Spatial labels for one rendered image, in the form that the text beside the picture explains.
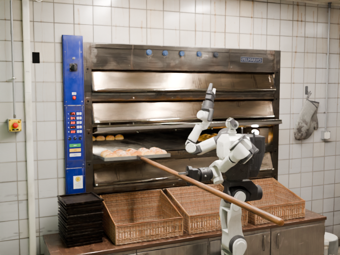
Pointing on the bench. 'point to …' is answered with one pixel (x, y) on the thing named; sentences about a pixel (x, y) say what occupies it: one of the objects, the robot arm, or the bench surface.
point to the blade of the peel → (132, 157)
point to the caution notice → (78, 182)
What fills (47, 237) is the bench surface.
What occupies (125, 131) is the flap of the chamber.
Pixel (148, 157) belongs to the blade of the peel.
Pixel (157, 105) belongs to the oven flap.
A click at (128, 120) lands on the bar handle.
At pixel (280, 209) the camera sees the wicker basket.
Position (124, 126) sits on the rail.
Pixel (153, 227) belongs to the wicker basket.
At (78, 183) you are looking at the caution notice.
